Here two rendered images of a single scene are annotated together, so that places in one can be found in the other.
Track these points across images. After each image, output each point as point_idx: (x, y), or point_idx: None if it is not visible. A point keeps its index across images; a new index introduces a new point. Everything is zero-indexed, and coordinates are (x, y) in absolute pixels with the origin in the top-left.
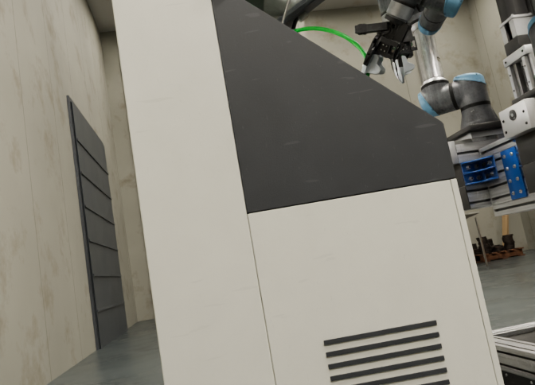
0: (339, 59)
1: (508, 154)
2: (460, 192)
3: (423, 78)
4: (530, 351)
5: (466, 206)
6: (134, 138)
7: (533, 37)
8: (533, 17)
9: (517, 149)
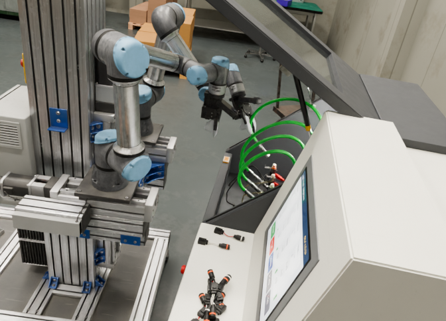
0: (278, 120)
1: (141, 182)
2: (147, 227)
3: (139, 139)
4: (158, 274)
5: (148, 233)
6: None
7: (150, 103)
8: (151, 90)
9: (164, 168)
